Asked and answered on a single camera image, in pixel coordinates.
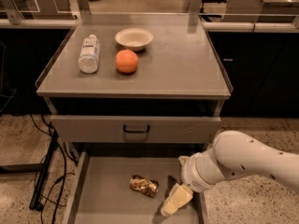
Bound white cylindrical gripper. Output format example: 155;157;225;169
161;148;225;217

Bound orange gold can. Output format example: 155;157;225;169
129;175;159;198

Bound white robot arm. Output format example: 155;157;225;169
161;131;299;217

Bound open grey middle drawer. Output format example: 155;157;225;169
62;151;209;224

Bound grey drawer cabinet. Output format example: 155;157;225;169
37;14;231;152

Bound grey top drawer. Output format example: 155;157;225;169
50;115;221;144

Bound orange fruit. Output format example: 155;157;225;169
115;49;138;74

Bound white paper bowl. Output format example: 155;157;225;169
115;28;153;51

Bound clear plastic water bottle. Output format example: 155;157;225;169
78;35;100;74

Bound background grey workbench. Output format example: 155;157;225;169
222;0;299;23

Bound black drawer handle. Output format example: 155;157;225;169
122;125;150;133

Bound black floor cables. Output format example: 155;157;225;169
29;114;78;224

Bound black table leg frame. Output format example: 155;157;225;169
0;132;58;212

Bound white horizontal rail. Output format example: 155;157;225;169
0;19;299;34

